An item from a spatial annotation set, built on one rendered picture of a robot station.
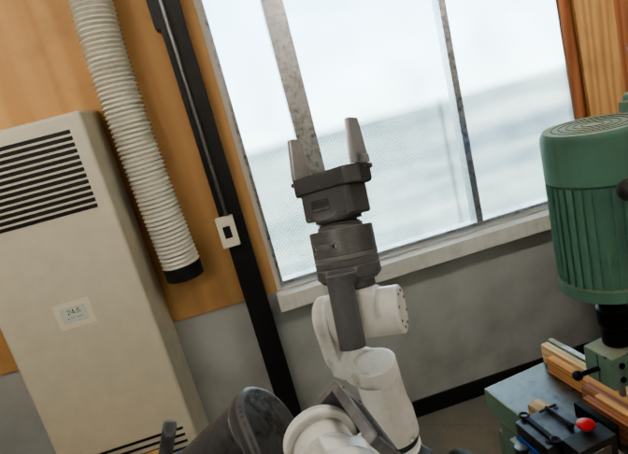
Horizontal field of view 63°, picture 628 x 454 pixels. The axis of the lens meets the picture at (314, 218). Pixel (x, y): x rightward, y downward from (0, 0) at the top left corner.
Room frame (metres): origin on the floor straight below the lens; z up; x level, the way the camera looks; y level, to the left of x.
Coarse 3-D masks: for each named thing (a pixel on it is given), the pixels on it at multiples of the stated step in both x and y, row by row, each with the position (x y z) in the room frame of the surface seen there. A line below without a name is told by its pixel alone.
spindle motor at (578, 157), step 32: (576, 128) 0.87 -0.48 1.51; (608, 128) 0.81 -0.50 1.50; (544, 160) 0.88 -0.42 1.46; (576, 160) 0.82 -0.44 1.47; (608, 160) 0.79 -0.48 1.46; (576, 192) 0.83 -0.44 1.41; (608, 192) 0.80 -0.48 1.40; (576, 224) 0.83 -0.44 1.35; (608, 224) 0.80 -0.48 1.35; (576, 256) 0.84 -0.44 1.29; (608, 256) 0.80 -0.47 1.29; (576, 288) 0.84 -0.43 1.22; (608, 288) 0.80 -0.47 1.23
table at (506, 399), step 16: (544, 368) 1.09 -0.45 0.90; (496, 384) 1.08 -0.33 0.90; (512, 384) 1.06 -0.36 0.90; (528, 384) 1.05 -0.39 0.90; (544, 384) 1.03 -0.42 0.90; (560, 384) 1.02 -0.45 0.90; (496, 400) 1.03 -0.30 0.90; (512, 400) 1.01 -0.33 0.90; (528, 400) 0.99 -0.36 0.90; (544, 400) 0.98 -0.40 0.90; (560, 400) 0.97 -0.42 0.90; (576, 400) 0.95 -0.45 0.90; (496, 416) 1.04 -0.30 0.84; (512, 416) 0.97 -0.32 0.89; (624, 448) 0.80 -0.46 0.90
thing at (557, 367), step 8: (552, 360) 1.06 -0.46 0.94; (560, 360) 1.05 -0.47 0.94; (552, 368) 1.05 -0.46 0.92; (560, 368) 1.03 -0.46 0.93; (568, 368) 1.01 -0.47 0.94; (576, 368) 1.00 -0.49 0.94; (560, 376) 1.03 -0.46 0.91; (568, 376) 1.00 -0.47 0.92; (584, 376) 0.97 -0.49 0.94; (568, 384) 1.01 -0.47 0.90; (576, 384) 0.98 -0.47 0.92; (600, 384) 0.93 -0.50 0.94; (608, 392) 0.90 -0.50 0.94; (616, 392) 0.90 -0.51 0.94; (624, 400) 0.87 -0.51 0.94
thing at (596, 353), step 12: (588, 348) 0.88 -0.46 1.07; (600, 348) 0.87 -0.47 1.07; (612, 348) 0.86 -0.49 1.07; (624, 348) 0.85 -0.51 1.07; (588, 360) 0.89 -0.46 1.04; (600, 360) 0.85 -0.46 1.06; (612, 360) 0.83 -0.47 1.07; (624, 360) 0.83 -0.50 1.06; (600, 372) 0.86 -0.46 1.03; (612, 372) 0.83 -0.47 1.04; (624, 372) 0.83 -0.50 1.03; (612, 384) 0.83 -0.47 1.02; (624, 384) 0.83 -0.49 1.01
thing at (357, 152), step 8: (344, 120) 0.68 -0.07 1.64; (352, 120) 0.68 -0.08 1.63; (352, 128) 0.67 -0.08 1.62; (360, 128) 0.68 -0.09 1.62; (352, 136) 0.66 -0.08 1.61; (360, 136) 0.68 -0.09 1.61; (352, 144) 0.66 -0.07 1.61; (360, 144) 0.67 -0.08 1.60; (352, 152) 0.66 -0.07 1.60; (360, 152) 0.67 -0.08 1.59; (352, 160) 0.65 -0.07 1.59; (360, 160) 0.66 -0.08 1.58; (368, 160) 0.66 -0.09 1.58
